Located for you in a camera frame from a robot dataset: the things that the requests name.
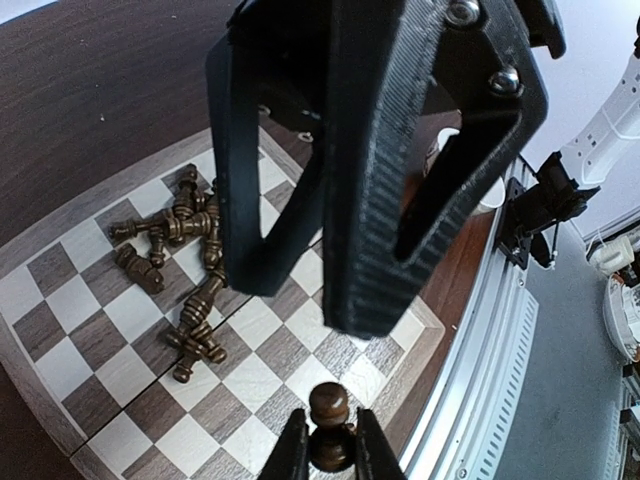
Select white bowl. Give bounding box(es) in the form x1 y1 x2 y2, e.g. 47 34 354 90
423 127 506 216

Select front aluminium rail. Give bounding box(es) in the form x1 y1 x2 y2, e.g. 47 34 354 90
399 223 539 479

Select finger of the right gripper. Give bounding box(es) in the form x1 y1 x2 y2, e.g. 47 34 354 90
206 29 333 296
323 1 549 339

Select pile of dark chess pieces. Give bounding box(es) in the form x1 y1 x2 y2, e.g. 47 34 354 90
109 164 231 384

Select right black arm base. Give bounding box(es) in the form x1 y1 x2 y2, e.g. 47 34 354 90
495 151 600 270

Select wooden chess board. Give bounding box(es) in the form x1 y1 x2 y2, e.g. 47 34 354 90
1 132 445 479

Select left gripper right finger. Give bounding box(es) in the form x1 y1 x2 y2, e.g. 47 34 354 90
355 408 404 480

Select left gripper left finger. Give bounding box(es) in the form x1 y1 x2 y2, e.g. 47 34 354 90
259 409 310 480

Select dark pawn chess piece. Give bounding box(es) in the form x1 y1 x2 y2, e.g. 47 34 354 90
309 382 356 473

